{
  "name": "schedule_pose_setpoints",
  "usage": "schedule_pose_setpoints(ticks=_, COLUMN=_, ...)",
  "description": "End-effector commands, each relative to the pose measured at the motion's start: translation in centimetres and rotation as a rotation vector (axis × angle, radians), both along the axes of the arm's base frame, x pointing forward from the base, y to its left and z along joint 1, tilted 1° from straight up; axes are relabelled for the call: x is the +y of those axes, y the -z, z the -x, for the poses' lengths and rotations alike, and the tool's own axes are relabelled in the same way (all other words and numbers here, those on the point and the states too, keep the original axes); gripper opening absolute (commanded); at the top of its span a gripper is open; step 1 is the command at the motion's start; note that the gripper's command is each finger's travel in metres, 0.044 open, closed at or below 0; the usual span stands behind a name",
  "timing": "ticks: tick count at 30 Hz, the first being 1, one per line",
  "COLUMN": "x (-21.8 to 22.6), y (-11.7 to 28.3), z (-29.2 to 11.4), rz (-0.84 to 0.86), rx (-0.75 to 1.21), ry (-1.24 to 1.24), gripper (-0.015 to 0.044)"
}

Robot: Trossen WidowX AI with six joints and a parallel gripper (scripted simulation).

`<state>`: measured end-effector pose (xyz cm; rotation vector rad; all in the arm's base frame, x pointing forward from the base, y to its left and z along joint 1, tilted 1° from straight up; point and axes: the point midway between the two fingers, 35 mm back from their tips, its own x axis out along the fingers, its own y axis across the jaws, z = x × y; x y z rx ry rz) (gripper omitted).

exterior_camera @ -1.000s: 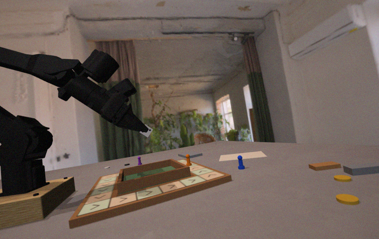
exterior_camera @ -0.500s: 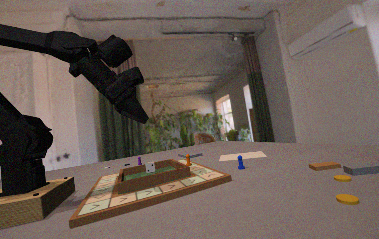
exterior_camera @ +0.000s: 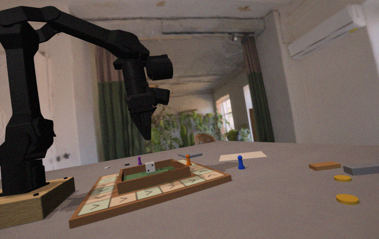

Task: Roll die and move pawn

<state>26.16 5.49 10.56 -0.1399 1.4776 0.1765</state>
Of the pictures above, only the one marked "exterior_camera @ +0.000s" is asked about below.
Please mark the blue game pawn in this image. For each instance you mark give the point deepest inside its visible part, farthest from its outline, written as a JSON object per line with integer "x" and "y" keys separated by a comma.
{"x": 240, "y": 162}

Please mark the white die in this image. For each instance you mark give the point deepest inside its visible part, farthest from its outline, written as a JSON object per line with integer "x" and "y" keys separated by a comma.
{"x": 150, "y": 167}

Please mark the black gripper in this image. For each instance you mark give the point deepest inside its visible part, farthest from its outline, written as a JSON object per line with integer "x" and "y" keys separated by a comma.
{"x": 140, "y": 105}

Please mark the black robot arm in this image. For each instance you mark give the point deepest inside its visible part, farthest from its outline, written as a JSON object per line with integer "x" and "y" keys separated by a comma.
{"x": 28, "y": 134}

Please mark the orange game pawn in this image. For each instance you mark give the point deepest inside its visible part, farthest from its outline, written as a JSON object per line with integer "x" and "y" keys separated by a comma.
{"x": 188, "y": 160}

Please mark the yellow flat disc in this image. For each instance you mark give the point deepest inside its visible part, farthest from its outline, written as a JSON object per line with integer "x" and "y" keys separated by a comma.
{"x": 342, "y": 178}
{"x": 347, "y": 199}

